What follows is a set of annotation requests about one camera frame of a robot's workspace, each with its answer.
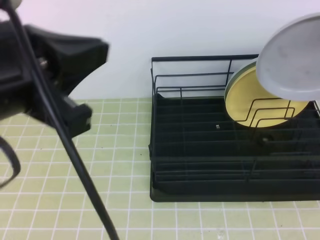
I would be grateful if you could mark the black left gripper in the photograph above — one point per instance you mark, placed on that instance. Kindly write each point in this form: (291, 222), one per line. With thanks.
(66, 60)

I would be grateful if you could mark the grey round plate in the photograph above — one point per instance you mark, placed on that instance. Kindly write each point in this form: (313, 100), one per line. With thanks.
(289, 63)

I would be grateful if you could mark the yellow round plate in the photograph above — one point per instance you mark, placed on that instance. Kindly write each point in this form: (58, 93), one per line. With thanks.
(250, 105)

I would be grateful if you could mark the light green round plate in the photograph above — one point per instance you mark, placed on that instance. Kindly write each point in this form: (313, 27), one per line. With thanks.
(236, 74)

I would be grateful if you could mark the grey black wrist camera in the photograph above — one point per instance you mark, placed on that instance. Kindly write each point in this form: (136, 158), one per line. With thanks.
(14, 4)

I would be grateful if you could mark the black wire dish rack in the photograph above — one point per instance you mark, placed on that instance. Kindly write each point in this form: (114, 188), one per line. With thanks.
(199, 154)

